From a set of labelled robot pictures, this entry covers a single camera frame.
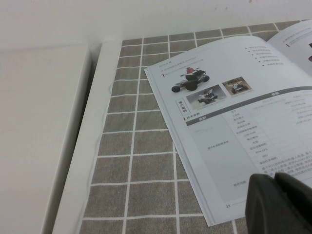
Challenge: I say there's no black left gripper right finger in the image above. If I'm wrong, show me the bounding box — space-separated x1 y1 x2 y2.
272 172 312 234

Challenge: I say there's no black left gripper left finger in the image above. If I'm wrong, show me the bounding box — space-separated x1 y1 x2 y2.
244 172 278 234

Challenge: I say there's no white product catalogue book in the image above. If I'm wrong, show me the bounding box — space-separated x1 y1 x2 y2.
144 19 312 228

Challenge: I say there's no grey white checked tablecloth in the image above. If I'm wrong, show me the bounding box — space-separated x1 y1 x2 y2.
79 19 312 234

